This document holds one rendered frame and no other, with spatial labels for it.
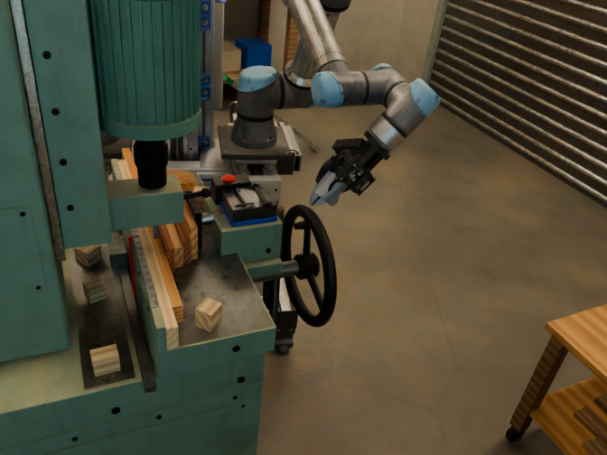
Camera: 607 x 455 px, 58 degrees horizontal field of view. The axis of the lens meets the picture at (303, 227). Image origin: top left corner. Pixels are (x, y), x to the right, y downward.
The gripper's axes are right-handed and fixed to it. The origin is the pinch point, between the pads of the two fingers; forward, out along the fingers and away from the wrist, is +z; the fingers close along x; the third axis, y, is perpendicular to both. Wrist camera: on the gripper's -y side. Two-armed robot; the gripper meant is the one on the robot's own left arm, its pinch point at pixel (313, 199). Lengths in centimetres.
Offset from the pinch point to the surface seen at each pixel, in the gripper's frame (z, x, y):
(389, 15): -78, 138, -378
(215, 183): 9.7, -21.9, 3.6
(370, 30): -58, 133, -375
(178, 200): 11.7, -30.2, 17.3
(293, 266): 13.4, 3.4, 9.0
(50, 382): 46, -32, 35
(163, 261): 22.5, -25.6, 20.7
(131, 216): 18.7, -35.4, 18.9
